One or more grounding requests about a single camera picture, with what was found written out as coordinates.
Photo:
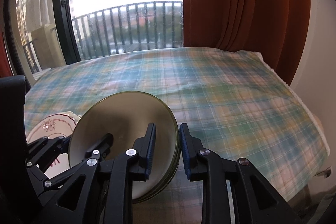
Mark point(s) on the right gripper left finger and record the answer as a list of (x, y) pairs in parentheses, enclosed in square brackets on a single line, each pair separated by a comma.
[(101, 191)]

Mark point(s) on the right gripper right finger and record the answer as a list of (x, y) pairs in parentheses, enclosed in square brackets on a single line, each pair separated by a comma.
[(233, 191)]

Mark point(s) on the black window frame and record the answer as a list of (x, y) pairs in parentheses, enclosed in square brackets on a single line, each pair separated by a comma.
[(65, 31)]

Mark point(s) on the red curtain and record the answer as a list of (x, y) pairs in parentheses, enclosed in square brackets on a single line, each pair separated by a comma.
[(5, 68), (275, 28)]

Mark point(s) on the balcony metal railing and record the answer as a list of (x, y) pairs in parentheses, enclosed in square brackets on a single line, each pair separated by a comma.
[(110, 31)]

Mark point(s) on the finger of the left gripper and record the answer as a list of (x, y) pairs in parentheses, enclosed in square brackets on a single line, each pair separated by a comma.
[(101, 147), (64, 144)]

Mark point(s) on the floral bowl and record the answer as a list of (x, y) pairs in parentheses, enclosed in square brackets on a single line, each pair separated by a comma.
[(126, 116)]

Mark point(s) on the left red curtain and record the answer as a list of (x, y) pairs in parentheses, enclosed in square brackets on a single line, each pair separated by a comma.
[(5, 68)]

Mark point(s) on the small red-rimmed white plate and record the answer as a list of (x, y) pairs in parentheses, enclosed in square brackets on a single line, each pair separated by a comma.
[(55, 125)]

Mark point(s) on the plaid tablecloth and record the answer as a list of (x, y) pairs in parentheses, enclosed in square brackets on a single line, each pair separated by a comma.
[(234, 102)]

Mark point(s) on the ceramic bowl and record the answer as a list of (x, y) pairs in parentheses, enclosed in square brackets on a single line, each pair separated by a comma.
[(172, 160)]

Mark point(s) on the right red curtain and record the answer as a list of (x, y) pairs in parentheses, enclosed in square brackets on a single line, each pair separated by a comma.
[(275, 28)]

